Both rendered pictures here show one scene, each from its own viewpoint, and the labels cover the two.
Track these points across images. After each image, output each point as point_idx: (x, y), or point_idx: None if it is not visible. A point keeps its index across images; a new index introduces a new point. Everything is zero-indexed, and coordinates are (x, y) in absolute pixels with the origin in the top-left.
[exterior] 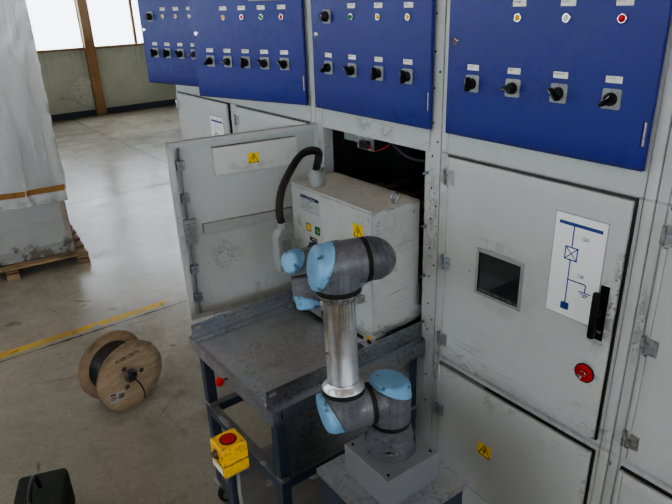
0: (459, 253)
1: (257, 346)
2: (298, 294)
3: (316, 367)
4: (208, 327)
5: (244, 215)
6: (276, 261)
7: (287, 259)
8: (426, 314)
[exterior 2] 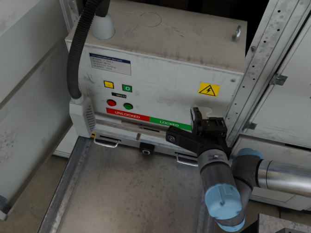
0: (304, 72)
1: (109, 216)
2: (232, 224)
3: (182, 209)
4: (44, 229)
5: (6, 97)
6: (80, 131)
7: (225, 210)
8: (231, 110)
